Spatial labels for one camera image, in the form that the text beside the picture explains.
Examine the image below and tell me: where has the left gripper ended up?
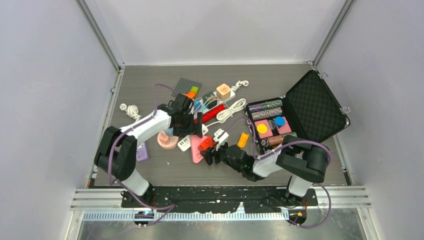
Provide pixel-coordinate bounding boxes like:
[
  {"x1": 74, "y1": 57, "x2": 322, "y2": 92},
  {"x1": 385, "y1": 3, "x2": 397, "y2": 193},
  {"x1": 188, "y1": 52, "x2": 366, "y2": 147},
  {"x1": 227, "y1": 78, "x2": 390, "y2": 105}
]
[{"x1": 173, "y1": 111, "x2": 202, "y2": 138}]

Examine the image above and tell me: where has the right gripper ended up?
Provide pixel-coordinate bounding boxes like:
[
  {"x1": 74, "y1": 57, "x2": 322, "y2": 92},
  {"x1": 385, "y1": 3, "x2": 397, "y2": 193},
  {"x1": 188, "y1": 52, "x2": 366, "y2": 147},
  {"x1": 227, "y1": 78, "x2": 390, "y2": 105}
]
[{"x1": 202, "y1": 139, "x2": 244, "y2": 172}]

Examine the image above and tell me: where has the pink triangular socket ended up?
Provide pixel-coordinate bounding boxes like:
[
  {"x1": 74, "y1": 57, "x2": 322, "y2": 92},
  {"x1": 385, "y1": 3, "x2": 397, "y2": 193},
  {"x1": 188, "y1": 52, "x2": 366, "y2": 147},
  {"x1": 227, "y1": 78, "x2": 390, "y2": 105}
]
[{"x1": 190, "y1": 135, "x2": 204, "y2": 164}]

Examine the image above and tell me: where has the blue plug adapter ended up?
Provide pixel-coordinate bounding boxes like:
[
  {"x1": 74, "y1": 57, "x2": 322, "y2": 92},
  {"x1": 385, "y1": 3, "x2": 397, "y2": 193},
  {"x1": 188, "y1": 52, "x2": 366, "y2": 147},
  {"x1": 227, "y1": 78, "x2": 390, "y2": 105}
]
[{"x1": 193, "y1": 100, "x2": 203, "y2": 112}]

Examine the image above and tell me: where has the pink round socket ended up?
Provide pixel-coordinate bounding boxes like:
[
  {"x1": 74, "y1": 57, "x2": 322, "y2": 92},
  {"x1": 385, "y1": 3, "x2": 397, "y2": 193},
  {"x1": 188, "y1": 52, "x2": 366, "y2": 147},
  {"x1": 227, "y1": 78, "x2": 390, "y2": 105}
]
[{"x1": 157, "y1": 130, "x2": 179, "y2": 150}]

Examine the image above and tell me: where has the red cube adapter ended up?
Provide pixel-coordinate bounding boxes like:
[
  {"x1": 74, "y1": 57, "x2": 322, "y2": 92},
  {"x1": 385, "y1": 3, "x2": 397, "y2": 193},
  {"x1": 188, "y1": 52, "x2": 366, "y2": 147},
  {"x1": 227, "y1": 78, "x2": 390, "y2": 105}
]
[{"x1": 198, "y1": 136, "x2": 216, "y2": 152}]

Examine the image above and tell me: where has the dark green cube adapter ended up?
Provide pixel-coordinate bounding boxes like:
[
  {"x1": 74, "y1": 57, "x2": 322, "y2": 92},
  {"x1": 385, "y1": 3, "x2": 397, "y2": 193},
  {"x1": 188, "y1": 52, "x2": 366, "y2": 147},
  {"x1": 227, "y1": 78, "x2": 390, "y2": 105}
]
[{"x1": 202, "y1": 92, "x2": 218, "y2": 110}]

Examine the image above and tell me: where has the beige cube adapter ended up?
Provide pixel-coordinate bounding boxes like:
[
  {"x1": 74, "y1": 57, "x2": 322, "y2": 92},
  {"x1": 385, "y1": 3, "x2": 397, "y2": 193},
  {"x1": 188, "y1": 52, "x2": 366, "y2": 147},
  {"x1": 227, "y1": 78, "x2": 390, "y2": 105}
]
[{"x1": 215, "y1": 83, "x2": 231, "y2": 101}]

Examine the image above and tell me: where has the purple power strip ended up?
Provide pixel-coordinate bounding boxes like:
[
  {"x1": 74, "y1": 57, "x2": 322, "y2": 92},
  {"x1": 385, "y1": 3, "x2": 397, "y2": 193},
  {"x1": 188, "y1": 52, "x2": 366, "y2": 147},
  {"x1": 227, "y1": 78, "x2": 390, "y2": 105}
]
[{"x1": 136, "y1": 142, "x2": 149, "y2": 162}]

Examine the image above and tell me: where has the white multicolour power strip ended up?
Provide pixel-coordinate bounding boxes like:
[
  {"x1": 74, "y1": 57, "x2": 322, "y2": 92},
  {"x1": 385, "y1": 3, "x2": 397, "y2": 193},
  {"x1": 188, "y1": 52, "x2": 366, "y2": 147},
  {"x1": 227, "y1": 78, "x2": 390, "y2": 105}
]
[{"x1": 191, "y1": 90, "x2": 236, "y2": 114}]

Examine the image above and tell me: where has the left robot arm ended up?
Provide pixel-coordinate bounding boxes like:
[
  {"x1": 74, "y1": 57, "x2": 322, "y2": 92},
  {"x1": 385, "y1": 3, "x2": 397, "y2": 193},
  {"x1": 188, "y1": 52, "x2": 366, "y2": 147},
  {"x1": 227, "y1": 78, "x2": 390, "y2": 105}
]
[{"x1": 93, "y1": 93, "x2": 203, "y2": 207}]

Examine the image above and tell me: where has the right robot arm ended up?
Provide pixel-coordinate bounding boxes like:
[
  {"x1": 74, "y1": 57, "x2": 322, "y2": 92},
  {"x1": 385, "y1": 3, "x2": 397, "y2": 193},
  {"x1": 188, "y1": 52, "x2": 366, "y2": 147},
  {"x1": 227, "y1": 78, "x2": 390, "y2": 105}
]
[{"x1": 199, "y1": 135, "x2": 332, "y2": 206}]

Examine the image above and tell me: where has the yellow curved block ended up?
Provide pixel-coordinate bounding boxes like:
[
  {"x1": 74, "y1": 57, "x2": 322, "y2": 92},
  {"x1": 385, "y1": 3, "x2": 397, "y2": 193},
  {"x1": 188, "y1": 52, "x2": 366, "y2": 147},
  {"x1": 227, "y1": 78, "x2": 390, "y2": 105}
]
[{"x1": 237, "y1": 132, "x2": 250, "y2": 149}]

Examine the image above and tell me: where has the small white power strip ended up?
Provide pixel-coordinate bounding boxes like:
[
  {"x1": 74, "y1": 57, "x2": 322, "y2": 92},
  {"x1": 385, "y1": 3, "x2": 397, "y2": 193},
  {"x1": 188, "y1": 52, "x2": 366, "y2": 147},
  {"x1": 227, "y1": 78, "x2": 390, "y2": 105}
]
[{"x1": 177, "y1": 124, "x2": 209, "y2": 152}]

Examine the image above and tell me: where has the red glitter microphone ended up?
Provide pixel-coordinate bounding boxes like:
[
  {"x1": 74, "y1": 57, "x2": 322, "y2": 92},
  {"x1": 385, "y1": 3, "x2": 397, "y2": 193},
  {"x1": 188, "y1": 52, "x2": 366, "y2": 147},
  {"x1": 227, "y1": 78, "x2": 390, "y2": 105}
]
[{"x1": 201, "y1": 104, "x2": 227, "y2": 124}]

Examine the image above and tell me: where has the orange curved block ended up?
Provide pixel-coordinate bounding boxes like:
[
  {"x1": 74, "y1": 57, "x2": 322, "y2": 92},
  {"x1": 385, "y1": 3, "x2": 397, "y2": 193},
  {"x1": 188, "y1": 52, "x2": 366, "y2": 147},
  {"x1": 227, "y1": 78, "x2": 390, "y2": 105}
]
[{"x1": 184, "y1": 86, "x2": 199, "y2": 99}]

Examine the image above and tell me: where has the grey building baseplate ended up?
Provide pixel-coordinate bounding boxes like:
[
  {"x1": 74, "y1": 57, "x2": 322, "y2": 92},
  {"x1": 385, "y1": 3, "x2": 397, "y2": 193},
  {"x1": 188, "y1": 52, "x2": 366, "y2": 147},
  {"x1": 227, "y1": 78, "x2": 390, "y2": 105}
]
[{"x1": 171, "y1": 78, "x2": 202, "y2": 97}]

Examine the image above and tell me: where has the black poker chip case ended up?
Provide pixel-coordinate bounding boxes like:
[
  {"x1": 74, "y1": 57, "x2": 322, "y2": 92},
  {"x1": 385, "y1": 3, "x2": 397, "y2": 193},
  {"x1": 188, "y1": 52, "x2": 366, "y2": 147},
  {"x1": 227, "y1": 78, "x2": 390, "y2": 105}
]
[{"x1": 244, "y1": 69, "x2": 351, "y2": 154}]

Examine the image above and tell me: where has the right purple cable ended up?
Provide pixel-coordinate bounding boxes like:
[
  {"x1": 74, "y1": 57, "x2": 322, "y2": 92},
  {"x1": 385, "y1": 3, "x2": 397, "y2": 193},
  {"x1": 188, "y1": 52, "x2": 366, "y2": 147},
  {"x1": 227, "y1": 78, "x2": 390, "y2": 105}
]
[{"x1": 221, "y1": 115, "x2": 333, "y2": 230}]

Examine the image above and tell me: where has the purple cable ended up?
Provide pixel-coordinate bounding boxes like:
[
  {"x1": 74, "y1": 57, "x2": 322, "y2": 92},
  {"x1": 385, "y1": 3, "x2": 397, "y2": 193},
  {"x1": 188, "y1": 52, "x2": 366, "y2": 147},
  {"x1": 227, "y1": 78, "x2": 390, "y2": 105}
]
[
  {"x1": 221, "y1": 115, "x2": 333, "y2": 230},
  {"x1": 107, "y1": 83, "x2": 180, "y2": 220}
]

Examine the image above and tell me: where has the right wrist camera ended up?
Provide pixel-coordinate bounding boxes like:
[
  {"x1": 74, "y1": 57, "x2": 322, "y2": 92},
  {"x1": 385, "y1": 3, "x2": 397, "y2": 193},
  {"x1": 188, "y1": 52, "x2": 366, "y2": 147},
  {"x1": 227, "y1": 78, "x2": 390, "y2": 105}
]
[{"x1": 212, "y1": 128, "x2": 229, "y2": 151}]

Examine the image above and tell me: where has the white bundled cord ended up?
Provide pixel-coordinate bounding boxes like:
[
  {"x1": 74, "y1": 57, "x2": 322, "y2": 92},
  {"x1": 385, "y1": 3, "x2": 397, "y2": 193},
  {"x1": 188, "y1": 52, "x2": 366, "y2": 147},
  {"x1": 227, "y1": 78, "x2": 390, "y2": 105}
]
[{"x1": 205, "y1": 98, "x2": 248, "y2": 128}]

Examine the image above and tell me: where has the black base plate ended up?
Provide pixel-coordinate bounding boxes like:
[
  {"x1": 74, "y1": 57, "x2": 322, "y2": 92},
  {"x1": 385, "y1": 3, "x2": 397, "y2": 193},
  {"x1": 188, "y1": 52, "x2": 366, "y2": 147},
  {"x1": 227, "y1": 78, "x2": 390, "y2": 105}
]
[{"x1": 142, "y1": 185, "x2": 318, "y2": 214}]

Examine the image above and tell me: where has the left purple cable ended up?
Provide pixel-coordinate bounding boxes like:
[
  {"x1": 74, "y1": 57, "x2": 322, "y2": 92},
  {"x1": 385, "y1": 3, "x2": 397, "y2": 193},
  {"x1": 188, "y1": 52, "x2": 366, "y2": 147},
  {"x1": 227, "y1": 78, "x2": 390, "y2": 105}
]
[{"x1": 107, "y1": 83, "x2": 180, "y2": 220}]

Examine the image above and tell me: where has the white cord bundle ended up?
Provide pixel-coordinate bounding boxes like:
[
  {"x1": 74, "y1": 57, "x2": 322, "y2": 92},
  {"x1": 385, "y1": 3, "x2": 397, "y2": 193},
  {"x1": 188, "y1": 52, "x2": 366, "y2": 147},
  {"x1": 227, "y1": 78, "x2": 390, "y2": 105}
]
[{"x1": 119, "y1": 103, "x2": 143, "y2": 121}]

